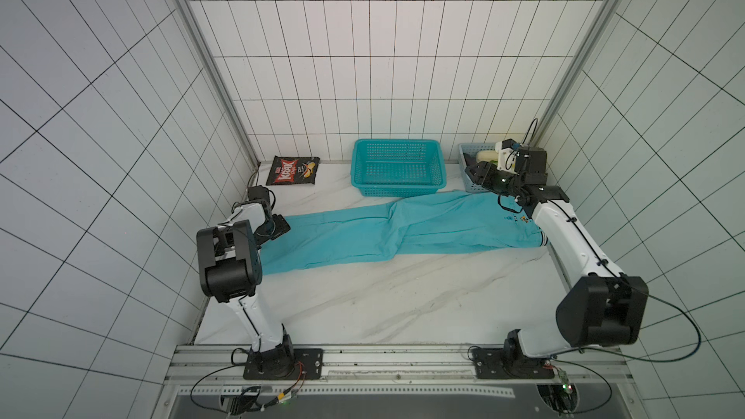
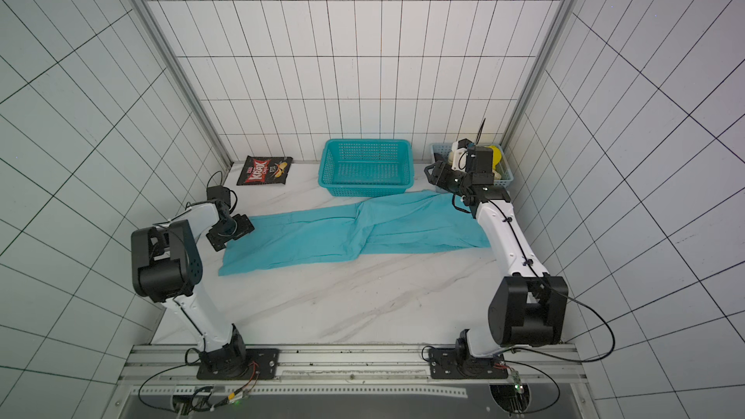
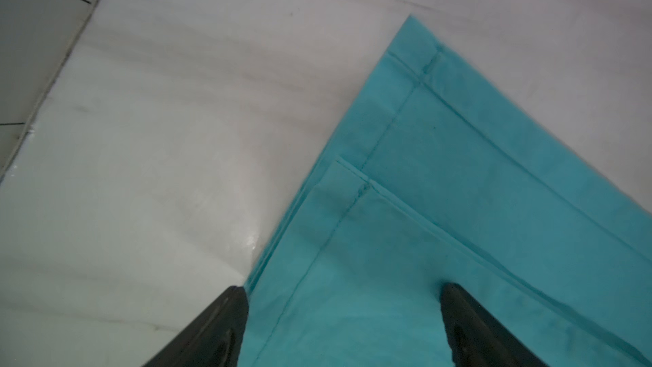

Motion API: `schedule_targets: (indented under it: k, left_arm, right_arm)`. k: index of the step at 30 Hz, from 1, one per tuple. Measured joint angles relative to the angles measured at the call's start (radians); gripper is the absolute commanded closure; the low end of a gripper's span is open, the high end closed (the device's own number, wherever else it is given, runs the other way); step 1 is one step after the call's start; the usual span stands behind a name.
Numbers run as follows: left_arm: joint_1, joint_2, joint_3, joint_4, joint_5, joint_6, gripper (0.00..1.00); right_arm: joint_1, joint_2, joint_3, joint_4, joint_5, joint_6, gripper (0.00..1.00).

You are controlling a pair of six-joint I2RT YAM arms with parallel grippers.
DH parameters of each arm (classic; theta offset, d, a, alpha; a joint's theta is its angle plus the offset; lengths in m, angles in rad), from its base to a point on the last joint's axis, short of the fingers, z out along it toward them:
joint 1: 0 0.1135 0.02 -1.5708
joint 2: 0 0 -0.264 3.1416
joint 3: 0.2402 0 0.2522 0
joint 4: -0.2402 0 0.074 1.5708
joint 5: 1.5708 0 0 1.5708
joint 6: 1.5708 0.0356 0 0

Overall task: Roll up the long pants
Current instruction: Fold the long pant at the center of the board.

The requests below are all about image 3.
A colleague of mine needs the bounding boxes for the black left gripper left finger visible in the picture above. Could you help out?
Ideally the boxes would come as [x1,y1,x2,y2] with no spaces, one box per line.
[144,285,249,367]

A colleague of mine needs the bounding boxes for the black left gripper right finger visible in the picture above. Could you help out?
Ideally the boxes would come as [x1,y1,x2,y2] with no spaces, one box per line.
[440,282,545,367]

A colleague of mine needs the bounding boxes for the teal long pants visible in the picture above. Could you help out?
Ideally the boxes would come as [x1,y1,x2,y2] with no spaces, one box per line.
[239,17,651,366]

